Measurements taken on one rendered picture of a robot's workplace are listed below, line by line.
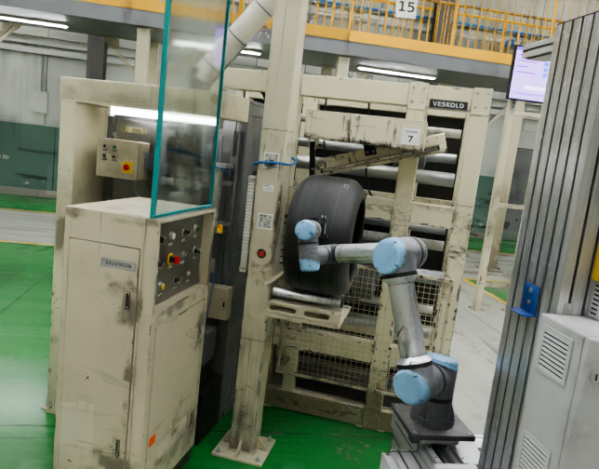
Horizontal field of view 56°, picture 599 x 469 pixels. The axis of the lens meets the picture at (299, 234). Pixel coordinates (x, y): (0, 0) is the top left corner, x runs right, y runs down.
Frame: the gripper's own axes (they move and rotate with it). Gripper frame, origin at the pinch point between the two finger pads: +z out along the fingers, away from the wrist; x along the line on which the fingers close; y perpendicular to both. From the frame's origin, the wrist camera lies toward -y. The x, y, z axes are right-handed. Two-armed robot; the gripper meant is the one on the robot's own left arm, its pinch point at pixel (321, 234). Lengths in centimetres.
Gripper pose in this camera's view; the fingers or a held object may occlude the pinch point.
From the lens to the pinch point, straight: 241.2
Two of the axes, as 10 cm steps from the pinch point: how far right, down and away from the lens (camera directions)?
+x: -9.6, -1.5, 2.2
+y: 1.4, -9.9, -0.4
